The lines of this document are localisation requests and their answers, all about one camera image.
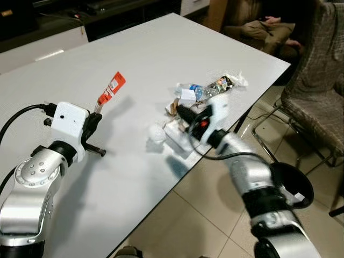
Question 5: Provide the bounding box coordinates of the brown paper scrap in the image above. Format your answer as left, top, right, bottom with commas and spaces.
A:
164, 99, 181, 117

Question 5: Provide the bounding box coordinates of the red snack wrapper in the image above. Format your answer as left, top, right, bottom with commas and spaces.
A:
96, 71, 127, 108

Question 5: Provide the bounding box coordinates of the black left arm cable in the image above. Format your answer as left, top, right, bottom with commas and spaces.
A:
0, 103, 58, 147

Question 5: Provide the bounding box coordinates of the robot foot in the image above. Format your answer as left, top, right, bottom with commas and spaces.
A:
113, 245, 144, 258

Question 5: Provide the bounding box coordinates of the dark printed snack wrapper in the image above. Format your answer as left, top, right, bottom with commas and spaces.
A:
206, 75, 235, 93

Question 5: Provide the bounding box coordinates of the flat white paper packet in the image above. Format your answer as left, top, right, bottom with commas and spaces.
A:
163, 118, 200, 157

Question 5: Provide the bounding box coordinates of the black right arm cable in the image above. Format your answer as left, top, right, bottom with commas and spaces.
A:
185, 119, 281, 163

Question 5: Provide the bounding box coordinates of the white paper scrap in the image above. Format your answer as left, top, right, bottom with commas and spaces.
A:
286, 188, 306, 207

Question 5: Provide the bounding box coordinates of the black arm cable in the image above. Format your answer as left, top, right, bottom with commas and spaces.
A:
185, 119, 281, 163
0, 103, 58, 147

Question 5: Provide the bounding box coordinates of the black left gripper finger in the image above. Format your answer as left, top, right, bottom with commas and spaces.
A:
86, 107, 104, 130

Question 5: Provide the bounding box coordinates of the black round rubbish bin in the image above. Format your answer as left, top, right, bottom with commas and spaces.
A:
268, 161, 316, 210

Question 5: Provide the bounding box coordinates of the black chair edge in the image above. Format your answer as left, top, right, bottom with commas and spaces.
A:
328, 203, 344, 219

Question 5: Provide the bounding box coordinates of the seated person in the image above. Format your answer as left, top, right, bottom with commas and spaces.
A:
221, 0, 305, 59

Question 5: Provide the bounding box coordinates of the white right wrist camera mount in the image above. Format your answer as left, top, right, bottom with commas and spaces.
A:
206, 94, 231, 136

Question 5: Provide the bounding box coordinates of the crumpled white tissue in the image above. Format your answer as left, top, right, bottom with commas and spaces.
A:
228, 71, 250, 89

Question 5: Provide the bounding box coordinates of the grey checked fabric chair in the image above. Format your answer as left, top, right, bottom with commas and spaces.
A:
252, 0, 344, 168

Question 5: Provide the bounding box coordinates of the black table leg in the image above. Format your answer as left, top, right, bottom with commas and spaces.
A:
233, 105, 254, 136

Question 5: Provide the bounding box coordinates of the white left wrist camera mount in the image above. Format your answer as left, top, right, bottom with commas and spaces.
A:
51, 102, 90, 163

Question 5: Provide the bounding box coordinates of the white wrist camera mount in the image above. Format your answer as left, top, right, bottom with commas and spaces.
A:
206, 94, 231, 136
51, 102, 90, 163

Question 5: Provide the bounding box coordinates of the white tissue ball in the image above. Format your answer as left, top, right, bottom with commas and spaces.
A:
147, 123, 168, 144

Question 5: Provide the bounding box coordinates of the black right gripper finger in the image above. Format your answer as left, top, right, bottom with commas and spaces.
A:
176, 104, 198, 123

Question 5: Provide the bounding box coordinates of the clear plastic bottle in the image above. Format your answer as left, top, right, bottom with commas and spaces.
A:
176, 82, 226, 103

